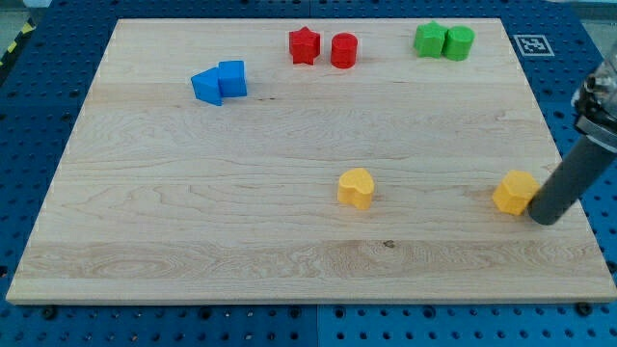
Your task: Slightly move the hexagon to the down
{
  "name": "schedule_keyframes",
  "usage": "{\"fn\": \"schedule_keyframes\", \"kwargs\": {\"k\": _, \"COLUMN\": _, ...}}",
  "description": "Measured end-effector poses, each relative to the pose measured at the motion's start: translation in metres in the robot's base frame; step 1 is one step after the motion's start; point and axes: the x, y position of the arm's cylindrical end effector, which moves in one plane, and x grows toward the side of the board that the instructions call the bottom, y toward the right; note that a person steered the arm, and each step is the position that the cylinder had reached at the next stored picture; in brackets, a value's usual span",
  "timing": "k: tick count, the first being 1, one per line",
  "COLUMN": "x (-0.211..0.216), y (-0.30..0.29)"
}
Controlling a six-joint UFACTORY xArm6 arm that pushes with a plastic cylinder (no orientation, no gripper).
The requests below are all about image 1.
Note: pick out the green cylinder block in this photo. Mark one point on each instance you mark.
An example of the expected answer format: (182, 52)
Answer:
(458, 42)

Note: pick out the blue triangle block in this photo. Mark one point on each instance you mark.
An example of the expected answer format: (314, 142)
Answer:
(206, 87)

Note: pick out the red cylinder block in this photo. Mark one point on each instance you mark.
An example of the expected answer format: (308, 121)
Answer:
(344, 47)

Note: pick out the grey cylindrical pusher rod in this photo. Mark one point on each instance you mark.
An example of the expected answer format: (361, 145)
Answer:
(579, 169)

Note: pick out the white fiducial marker tag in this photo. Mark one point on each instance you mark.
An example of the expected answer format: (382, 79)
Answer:
(532, 45)

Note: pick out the yellow hexagon block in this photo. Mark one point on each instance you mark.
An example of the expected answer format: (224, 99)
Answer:
(514, 192)

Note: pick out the blue cube block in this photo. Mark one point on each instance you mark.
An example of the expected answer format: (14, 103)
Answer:
(232, 80)

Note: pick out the yellow heart block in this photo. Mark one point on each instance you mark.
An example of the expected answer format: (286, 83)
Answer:
(356, 187)

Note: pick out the red star block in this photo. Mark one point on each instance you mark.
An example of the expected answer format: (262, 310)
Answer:
(304, 46)

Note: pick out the green star block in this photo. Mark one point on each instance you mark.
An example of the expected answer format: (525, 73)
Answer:
(429, 39)

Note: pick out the wooden board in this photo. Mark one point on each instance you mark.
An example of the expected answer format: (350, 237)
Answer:
(163, 199)

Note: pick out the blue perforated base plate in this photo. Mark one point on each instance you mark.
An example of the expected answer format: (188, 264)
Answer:
(55, 65)

